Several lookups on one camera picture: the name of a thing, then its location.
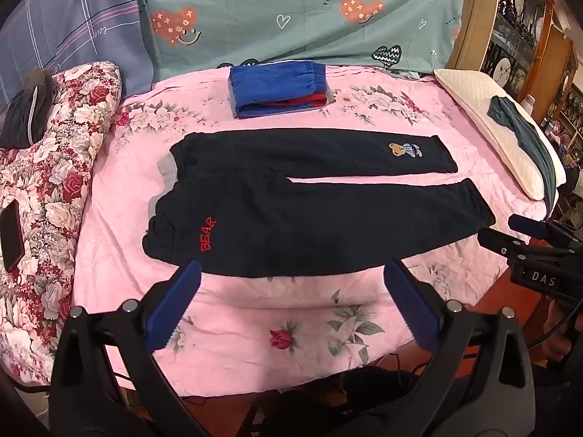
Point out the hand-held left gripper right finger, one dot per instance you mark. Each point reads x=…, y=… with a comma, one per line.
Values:
x=410, y=302

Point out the black garment with fur trim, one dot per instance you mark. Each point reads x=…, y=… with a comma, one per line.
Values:
x=25, y=109

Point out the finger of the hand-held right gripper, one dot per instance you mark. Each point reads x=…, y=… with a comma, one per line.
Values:
x=526, y=226
x=498, y=241

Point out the folded blue and red clothes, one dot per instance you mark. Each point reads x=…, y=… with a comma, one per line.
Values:
x=278, y=89

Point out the green heart print pillow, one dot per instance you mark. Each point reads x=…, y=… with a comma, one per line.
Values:
x=296, y=13

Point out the person's right hand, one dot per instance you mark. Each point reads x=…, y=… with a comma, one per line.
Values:
x=562, y=337

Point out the brown wooden bed frame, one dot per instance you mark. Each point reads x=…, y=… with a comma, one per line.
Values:
x=510, y=293

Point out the pink floral blanket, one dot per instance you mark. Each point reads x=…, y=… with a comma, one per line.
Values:
x=255, y=323

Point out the person's dark clothing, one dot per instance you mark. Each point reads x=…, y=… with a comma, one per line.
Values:
x=346, y=400

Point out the teal cloth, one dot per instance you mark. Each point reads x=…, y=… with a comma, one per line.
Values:
x=524, y=136

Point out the black pants with bear print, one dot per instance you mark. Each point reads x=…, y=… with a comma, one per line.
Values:
x=296, y=218

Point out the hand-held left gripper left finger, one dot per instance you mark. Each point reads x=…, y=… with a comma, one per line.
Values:
x=175, y=302

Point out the red floral quilt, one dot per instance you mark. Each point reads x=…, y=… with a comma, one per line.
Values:
x=68, y=145

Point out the white quilted pillow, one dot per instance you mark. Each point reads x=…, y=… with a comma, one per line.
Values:
x=473, y=114

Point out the wooden display cabinet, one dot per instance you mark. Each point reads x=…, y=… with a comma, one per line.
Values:
x=514, y=27

